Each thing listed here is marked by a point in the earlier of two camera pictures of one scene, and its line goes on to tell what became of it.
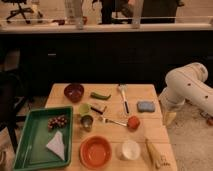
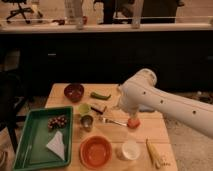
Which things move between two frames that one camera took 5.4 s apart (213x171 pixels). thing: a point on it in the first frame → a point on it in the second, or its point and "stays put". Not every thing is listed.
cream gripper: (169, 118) → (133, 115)
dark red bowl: (74, 92) stays put
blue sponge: (145, 106) stays put
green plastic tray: (46, 139) stays put
